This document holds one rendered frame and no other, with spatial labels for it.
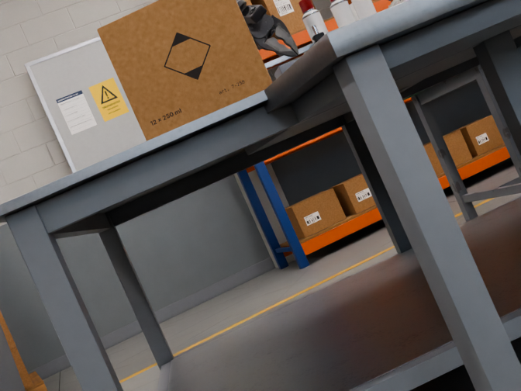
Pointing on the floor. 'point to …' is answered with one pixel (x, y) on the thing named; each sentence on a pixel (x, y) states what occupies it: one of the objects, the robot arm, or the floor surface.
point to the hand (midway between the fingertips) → (294, 51)
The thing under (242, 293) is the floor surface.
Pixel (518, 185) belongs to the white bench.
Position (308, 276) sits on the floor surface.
